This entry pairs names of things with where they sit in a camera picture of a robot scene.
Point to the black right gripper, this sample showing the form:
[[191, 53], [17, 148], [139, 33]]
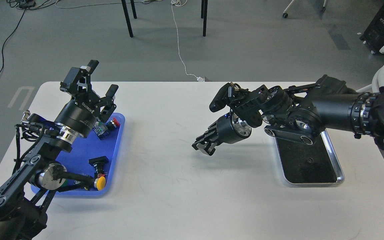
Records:
[[229, 128]]

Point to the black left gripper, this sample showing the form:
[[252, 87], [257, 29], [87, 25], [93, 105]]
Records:
[[78, 117]]

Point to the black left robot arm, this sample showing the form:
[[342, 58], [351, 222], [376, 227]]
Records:
[[37, 176]]

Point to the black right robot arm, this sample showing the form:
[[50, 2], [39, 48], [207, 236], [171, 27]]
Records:
[[297, 113]]

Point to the blue plastic tray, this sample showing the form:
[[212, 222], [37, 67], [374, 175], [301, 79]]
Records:
[[77, 161]]

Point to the metal tray with black mat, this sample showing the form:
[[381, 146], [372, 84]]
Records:
[[314, 165]]

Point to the white chair base with caster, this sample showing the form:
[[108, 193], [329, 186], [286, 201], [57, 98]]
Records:
[[300, 8]]

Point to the small green button switch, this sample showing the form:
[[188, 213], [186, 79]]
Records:
[[101, 130]]

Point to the red push button switch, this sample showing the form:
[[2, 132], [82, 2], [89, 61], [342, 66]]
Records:
[[112, 124]]

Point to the black push button switch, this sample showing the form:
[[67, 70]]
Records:
[[98, 163]]

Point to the yellow push button switch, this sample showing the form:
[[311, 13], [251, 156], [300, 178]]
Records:
[[98, 183]]

